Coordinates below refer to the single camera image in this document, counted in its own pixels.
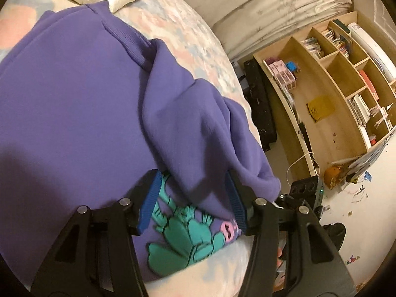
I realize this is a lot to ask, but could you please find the row of small colourful books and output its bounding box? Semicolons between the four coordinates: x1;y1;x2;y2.
301;37;324;58

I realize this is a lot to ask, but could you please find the floral bed sheet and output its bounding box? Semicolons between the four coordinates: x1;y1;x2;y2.
0;0;267;297

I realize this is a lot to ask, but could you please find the white appliance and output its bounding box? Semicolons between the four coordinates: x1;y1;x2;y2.
348;22;396;79

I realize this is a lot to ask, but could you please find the yellow cloth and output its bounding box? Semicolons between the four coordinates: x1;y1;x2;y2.
306;95;335;122

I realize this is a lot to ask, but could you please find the orange book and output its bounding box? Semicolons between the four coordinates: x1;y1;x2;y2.
359;70;379;101

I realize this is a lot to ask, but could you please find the black slipper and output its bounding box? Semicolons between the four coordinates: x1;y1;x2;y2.
322;223;346;250

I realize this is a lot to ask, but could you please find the white cable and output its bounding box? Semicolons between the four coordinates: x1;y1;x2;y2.
286;151;319;189

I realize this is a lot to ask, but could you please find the row of pink boxes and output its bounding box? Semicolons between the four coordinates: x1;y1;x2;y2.
263;57;296;89

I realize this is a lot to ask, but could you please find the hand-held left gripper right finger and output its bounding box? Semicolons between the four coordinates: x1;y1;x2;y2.
224;171;358;297

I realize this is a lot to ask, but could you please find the cream patterned curtain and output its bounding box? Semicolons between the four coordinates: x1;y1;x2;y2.
167;0;355;61

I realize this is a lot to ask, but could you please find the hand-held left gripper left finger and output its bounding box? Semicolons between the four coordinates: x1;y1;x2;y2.
29;170;162;297

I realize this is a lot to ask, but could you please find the row of white books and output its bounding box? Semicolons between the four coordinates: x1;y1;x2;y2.
346;94;372;127

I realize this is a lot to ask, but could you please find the purple printed hoodie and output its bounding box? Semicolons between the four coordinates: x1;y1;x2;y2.
0;1;282;277

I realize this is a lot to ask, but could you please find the black case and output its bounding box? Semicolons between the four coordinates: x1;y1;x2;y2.
243;59;278;153

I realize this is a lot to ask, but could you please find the wooden bookshelf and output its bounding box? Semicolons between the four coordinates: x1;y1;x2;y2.
253;11;396;180

